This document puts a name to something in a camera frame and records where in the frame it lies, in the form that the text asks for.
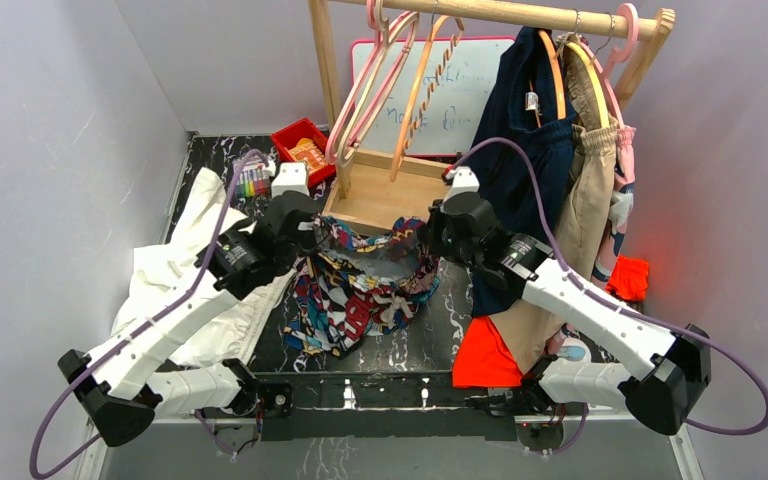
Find beige shorts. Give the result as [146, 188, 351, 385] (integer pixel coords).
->
[490, 58, 618, 374]

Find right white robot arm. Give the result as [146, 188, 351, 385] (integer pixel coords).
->
[421, 192, 711, 435]

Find orange card box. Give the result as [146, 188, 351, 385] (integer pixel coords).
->
[288, 138, 328, 175]

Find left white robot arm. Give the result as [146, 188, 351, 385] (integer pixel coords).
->
[58, 191, 319, 447]

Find orange shorts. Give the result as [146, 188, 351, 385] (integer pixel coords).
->
[452, 316, 523, 388]

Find small red cloth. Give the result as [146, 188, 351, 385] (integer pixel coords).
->
[606, 255, 650, 302]

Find comic print shorts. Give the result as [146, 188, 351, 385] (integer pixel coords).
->
[283, 216, 439, 357]

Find yellow hanger with beige shorts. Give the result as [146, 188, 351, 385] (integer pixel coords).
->
[557, 33, 610, 130]

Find pink plastic hanger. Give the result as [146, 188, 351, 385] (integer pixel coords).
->
[324, 0, 420, 167]

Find marker pen pack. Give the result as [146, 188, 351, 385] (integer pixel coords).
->
[236, 161, 276, 198]

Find pink hanger far right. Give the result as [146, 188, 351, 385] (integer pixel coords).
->
[581, 3, 640, 129]

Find orange hanger with navy shorts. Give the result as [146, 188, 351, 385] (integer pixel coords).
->
[537, 29, 567, 120]

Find wooden clothes rack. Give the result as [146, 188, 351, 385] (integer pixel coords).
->
[309, 1, 676, 235]

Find navy blue shorts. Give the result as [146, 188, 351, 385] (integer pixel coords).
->
[470, 26, 581, 319]

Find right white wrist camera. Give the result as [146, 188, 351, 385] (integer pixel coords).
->
[442, 165, 480, 203]

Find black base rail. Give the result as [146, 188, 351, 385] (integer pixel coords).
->
[251, 370, 564, 444]

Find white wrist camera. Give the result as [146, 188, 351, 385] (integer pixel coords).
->
[270, 162, 310, 198]
[442, 165, 480, 203]

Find red plastic bin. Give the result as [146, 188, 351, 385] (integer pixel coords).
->
[270, 118, 336, 188]

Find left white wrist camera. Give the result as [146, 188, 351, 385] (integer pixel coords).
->
[270, 162, 310, 198]

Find orange wooden hanger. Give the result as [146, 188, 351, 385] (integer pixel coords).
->
[389, 15, 465, 182]

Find pink framed whiteboard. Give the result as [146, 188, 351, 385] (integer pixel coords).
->
[362, 36, 514, 157]

